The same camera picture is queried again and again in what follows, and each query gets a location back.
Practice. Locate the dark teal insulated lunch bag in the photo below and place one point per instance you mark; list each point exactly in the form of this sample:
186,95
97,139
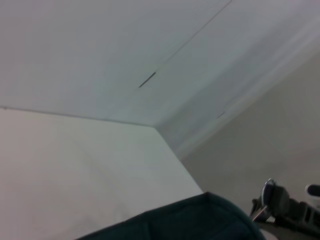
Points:
187,220

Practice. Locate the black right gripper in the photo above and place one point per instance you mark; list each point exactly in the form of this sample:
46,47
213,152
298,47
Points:
310,217

